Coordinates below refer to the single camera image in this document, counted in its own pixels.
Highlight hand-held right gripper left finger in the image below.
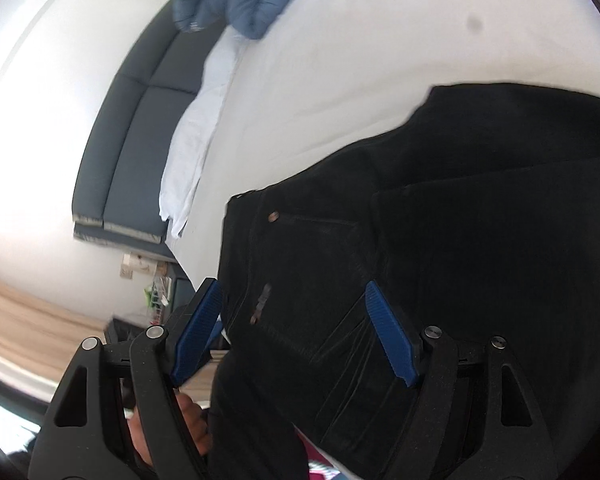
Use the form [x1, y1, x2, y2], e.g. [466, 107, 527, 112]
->
[27, 277, 226, 480]

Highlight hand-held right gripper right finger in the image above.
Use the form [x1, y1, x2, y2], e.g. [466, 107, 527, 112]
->
[365, 280, 573, 480]

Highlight black pants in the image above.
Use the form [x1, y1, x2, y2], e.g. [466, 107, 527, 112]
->
[207, 82, 600, 480]

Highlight person's left hand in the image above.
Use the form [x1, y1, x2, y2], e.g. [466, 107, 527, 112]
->
[129, 392, 213, 472]

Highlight clear holder with green item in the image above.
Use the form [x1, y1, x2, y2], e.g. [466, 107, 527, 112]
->
[144, 277, 175, 322]

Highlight dark nightstand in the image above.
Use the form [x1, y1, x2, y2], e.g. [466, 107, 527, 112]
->
[105, 275, 226, 361]

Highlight pink patterned cloth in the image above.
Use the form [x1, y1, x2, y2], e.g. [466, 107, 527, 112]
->
[302, 447, 346, 480]

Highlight white pillow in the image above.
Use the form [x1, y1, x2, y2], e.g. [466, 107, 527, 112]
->
[159, 25, 246, 238]

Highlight grey padded headboard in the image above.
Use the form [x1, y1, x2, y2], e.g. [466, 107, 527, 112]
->
[72, 0, 226, 246]

